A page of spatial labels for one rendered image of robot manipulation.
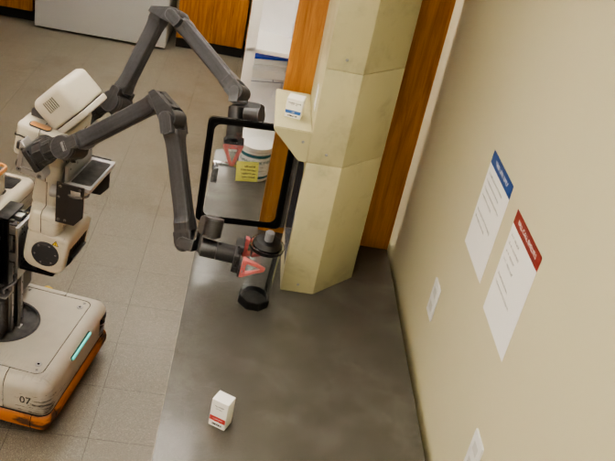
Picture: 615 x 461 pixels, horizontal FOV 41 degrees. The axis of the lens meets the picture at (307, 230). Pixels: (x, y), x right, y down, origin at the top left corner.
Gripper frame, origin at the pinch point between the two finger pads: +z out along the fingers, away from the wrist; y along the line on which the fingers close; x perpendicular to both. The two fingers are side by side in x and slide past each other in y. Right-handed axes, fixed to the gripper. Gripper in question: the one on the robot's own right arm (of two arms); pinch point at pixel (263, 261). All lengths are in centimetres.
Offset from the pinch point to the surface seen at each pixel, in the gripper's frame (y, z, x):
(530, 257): -65, 48, -60
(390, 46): 20, 21, -69
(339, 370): -27.5, 28.0, 13.4
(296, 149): 11.7, 1.9, -34.0
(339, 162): 11.9, 15.2, -33.1
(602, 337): -103, 48, -70
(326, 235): 10.9, 18.3, -7.4
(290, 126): 13.5, -1.7, -40.0
